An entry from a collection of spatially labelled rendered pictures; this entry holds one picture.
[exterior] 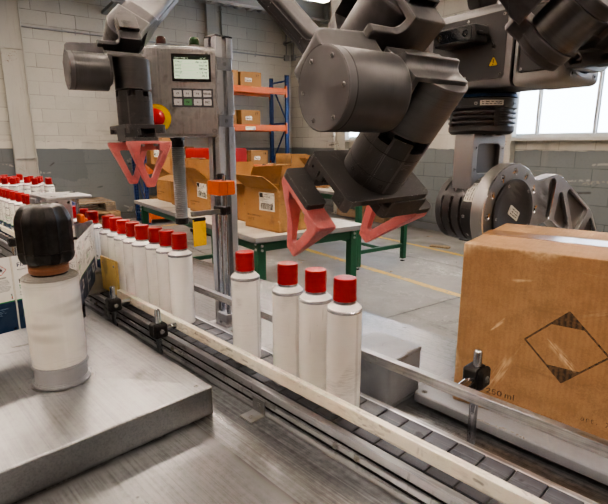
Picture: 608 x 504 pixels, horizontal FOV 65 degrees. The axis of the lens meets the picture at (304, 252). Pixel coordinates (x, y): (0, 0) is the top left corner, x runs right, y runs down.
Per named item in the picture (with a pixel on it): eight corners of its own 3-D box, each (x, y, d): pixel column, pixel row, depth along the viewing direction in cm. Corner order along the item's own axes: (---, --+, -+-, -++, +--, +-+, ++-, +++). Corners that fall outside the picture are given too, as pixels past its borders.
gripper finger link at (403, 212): (313, 221, 52) (350, 153, 45) (361, 214, 56) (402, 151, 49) (344, 269, 48) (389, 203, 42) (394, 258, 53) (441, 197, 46)
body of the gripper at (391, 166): (303, 166, 43) (336, 96, 38) (383, 162, 49) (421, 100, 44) (339, 218, 40) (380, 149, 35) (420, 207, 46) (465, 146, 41)
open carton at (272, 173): (203, 217, 328) (201, 162, 319) (268, 211, 359) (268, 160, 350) (235, 226, 293) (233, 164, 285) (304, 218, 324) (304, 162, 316)
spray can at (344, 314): (318, 406, 73) (319, 277, 68) (341, 394, 76) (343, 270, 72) (344, 420, 69) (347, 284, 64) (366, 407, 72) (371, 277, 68)
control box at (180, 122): (148, 137, 114) (142, 52, 109) (221, 137, 116) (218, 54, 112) (141, 137, 104) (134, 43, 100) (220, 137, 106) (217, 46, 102)
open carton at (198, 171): (175, 211, 359) (172, 160, 350) (228, 206, 386) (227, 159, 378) (198, 217, 329) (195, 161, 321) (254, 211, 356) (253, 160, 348)
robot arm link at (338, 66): (419, -32, 38) (361, 53, 45) (302, -67, 32) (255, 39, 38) (494, 79, 34) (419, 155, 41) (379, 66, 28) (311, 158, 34)
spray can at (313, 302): (292, 391, 77) (291, 268, 73) (314, 380, 81) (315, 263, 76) (315, 403, 73) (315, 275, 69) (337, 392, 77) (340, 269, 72)
